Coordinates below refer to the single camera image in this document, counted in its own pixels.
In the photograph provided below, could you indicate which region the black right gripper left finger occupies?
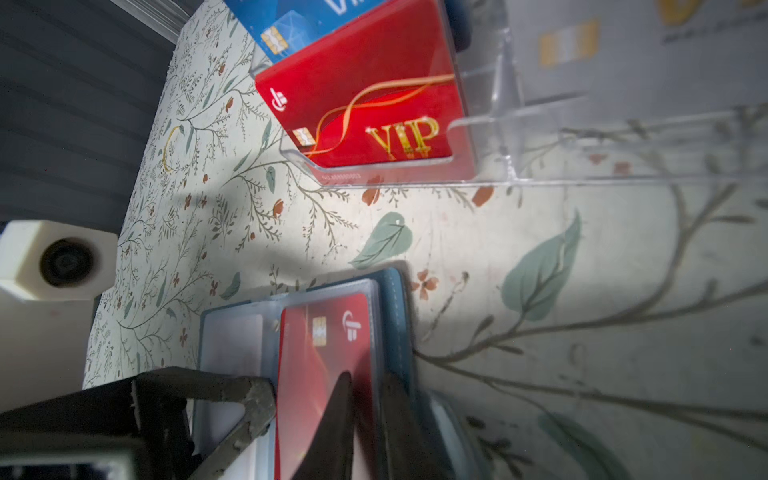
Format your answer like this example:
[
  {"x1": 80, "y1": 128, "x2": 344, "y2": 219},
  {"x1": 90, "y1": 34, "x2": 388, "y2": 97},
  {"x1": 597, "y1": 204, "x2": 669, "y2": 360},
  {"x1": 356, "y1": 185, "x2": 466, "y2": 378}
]
[{"x1": 292, "y1": 371, "x2": 354, "y2": 480}]

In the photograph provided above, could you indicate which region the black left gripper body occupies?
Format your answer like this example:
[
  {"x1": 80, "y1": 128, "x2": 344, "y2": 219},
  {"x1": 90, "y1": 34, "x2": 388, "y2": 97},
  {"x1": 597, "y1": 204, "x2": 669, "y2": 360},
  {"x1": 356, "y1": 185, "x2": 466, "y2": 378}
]
[{"x1": 0, "y1": 377, "x2": 181, "y2": 480}]

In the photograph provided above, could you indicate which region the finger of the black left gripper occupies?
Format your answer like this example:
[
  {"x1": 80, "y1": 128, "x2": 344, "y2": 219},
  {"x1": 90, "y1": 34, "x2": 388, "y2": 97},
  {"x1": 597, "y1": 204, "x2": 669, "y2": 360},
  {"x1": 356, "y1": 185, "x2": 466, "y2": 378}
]
[{"x1": 131, "y1": 367, "x2": 276, "y2": 479}]

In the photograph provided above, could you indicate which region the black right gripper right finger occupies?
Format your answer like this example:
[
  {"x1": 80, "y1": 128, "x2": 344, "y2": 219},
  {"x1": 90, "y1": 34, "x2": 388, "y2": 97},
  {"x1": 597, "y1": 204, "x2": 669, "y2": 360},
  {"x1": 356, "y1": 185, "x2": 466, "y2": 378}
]
[{"x1": 381, "y1": 372, "x2": 447, "y2": 480}]

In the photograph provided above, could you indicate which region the red vip card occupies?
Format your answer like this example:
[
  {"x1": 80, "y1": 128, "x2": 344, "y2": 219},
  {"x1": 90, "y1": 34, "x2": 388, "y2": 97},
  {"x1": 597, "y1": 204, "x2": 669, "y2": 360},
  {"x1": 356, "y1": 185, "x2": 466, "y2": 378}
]
[
  {"x1": 254, "y1": 1, "x2": 476, "y2": 186},
  {"x1": 276, "y1": 293, "x2": 377, "y2": 479}
]

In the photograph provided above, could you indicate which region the blue leather card holder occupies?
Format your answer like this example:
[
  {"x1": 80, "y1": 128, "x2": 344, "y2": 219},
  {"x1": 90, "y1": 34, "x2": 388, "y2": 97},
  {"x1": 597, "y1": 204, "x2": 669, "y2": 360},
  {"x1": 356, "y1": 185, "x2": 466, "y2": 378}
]
[{"x1": 199, "y1": 268, "x2": 490, "y2": 479}]

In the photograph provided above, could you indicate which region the clear acrylic card display stand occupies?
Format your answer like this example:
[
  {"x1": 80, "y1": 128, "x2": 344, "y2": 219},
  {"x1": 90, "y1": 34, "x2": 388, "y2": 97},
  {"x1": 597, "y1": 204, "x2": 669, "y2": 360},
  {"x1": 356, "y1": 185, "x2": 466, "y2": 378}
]
[{"x1": 250, "y1": 1, "x2": 767, "y2": 188}]

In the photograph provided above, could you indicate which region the red VIP card in stand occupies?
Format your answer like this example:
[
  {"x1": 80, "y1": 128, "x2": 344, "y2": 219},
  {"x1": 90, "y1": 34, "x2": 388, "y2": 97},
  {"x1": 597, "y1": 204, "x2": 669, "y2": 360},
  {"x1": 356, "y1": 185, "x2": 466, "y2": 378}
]
[{"x1": 254, "y1": 1, "x2": 476, "y2": 186}]

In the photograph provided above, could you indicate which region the blue VIP card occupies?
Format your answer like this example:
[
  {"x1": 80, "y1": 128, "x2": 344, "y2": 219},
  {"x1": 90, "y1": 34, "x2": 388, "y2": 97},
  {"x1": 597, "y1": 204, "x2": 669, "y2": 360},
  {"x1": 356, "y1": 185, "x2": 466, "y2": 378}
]
[{"x1": 224, "y1": 0, "x2": 383, "y2": 64}]

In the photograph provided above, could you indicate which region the white diamond VIP card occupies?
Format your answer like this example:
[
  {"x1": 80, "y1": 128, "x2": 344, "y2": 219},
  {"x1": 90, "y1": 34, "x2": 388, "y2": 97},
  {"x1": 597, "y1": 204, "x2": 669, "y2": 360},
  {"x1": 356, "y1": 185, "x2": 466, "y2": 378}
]
[{"x1": 506, "y1": 1, "x2": 767, "y2": 119}]

